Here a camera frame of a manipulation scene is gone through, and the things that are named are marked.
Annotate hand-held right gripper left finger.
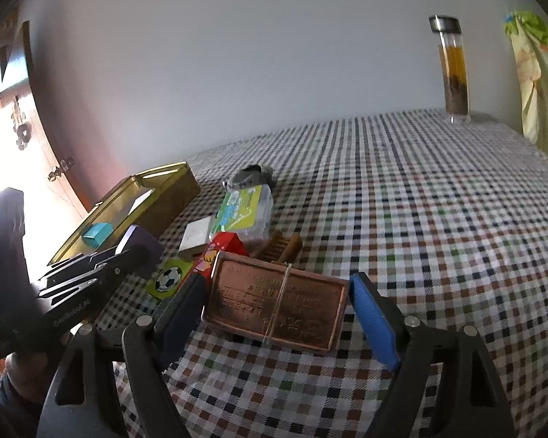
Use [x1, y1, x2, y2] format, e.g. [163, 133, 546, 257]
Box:
[37, 272, 208, 438]

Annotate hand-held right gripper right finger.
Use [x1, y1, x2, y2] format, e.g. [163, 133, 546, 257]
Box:
[349, 272, 518, 438]

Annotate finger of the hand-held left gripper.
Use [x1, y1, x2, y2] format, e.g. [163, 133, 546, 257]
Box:
[37, 246, 150, 306]
[48, 244, 131, 280]

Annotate purple small box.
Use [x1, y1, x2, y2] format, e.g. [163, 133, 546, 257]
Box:
[114, 225, 165, 280]

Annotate white small box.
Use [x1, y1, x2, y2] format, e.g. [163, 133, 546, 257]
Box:
[178, 217, 214, 257]

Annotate red toy building block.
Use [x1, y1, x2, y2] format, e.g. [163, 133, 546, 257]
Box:
[183, 232, 250, 293]

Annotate gold metal tin box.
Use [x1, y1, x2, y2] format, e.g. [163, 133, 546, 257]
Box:
[48, 161, 201, 266]

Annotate person's left hand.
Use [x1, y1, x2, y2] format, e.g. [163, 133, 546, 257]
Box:
[2, 350, 51, 397]

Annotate teal small box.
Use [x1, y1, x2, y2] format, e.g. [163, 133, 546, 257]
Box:
[83, 222, 113, 242]

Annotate soccer ball print card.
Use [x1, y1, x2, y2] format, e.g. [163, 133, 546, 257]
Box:
[146, 258, 195, 300]

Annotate wooden door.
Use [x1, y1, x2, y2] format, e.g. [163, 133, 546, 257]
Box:
[0, 20, 90, 284]

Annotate checked tablecloth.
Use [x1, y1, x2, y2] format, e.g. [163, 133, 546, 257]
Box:
[90, 108, 548, 438]

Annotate clear plastic box green label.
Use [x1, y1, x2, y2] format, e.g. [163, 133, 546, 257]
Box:
[209, 184, 275, 243]

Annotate wooden comb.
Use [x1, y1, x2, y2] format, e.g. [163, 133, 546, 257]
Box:
[255, 232, 303, 266]

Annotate hanging door ornament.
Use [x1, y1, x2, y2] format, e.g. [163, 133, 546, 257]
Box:
[9, 96, 33, 151]

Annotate dark grey pouch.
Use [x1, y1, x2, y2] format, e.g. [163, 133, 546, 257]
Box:
[222, 164, 275, 189]

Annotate glass tea bottle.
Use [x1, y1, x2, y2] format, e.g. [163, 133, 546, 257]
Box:
[429, 15, 472, 124]

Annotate printed yellow green curtain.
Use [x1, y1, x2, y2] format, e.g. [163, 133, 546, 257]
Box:
[505, 9, 548, 170]

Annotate metal door handle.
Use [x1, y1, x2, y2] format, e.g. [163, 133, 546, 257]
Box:
[48, 157, 76, 183]

